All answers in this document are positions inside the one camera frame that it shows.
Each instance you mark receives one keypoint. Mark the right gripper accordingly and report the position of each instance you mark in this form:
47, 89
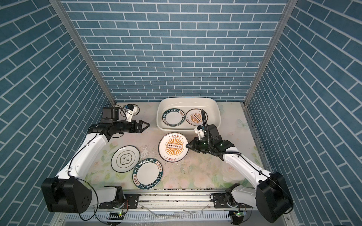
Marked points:
195, 141

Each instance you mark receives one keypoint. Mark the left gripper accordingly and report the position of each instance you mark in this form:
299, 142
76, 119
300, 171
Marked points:
139, 129

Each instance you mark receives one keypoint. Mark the orange sunburst plate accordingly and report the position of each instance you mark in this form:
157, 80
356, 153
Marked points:
194, 117
172, 147

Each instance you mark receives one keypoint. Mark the green rim plate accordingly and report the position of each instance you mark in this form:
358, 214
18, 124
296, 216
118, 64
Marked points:
147, 173
173, 117

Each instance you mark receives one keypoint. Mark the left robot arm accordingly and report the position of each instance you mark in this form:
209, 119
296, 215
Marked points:
68, 191

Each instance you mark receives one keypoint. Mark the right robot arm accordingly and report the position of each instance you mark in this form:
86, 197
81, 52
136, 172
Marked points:
270, 194

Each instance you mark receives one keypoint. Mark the white plastic bin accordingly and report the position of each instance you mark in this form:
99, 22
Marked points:
185, 104

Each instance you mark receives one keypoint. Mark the white plate grey flower outline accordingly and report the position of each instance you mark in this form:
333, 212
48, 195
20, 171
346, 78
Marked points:
125, 159

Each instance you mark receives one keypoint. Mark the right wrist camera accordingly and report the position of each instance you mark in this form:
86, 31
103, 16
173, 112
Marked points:
206, 131

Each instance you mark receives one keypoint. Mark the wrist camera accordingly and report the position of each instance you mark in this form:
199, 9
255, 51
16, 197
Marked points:
131, 110
206, 131

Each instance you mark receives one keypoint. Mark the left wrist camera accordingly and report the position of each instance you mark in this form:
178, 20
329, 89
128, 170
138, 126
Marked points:
131, 110

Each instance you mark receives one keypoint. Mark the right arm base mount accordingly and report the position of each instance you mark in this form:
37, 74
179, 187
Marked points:
223, 201

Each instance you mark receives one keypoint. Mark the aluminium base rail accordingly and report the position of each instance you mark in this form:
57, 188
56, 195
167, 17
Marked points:
174, 207

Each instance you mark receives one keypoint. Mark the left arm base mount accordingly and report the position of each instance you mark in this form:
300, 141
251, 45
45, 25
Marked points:
127, 202

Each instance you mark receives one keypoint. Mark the left corner aluminium post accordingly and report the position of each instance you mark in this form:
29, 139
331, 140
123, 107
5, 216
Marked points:
66, 20

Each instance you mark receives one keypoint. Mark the corner aluminium post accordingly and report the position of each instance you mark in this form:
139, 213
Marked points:
66, 20
271, 47

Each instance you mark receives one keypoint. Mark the right corner aluminium post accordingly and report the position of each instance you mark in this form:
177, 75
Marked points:
271, 47

